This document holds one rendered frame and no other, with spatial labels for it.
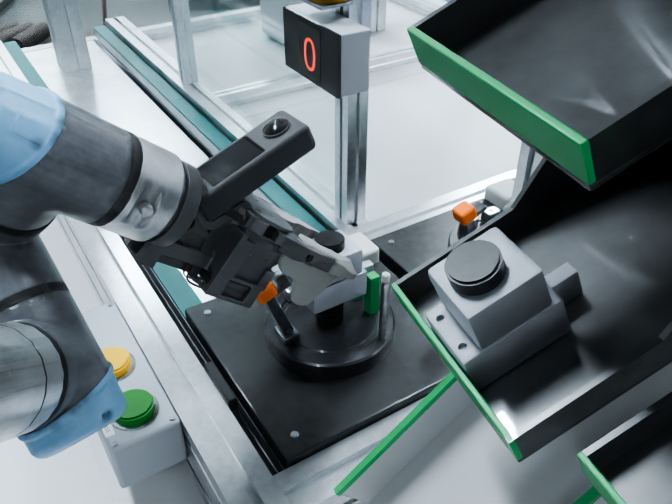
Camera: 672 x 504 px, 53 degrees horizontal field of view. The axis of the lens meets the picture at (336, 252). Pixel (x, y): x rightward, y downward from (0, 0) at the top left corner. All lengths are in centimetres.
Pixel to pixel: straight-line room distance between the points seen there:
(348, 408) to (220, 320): 19
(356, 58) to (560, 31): 44
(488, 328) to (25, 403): 27
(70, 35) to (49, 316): 115
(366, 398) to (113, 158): 34
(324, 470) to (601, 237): 33
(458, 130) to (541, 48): 108
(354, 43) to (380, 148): 59
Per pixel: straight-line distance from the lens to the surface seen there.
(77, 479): 80
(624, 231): 44
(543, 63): 32
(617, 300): 41
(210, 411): 68
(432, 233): 89
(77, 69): 164
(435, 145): 135
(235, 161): 56
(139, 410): 68
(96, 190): 49
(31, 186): 48
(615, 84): 30
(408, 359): 71
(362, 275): 68
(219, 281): 57
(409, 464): 56
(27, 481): 82
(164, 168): 52
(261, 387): 68
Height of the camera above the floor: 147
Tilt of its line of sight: 37 degrees down
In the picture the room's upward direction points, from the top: straight up
